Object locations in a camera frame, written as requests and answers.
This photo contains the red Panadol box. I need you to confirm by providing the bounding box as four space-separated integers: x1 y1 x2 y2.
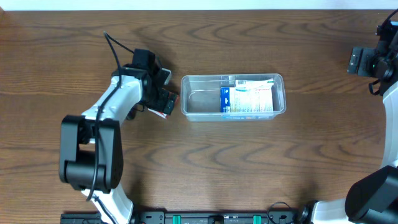
147 89 179 119

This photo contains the blue cartoon medicine box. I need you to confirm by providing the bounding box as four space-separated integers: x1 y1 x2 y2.
220 87 274 118

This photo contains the white Panadol box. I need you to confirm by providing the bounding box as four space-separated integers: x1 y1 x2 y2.
221 79 274 113

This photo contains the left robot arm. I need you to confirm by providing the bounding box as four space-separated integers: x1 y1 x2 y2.
59 49 178 223

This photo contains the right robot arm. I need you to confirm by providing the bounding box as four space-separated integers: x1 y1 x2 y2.
298 18 397 224

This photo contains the clear plastic container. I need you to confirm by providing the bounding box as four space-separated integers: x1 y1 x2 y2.
181 73 286 121

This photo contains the dark bottle white cap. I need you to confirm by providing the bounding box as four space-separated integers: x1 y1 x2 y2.
126 107 137 120

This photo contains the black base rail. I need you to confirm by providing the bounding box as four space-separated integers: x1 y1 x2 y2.
60 210 312 224

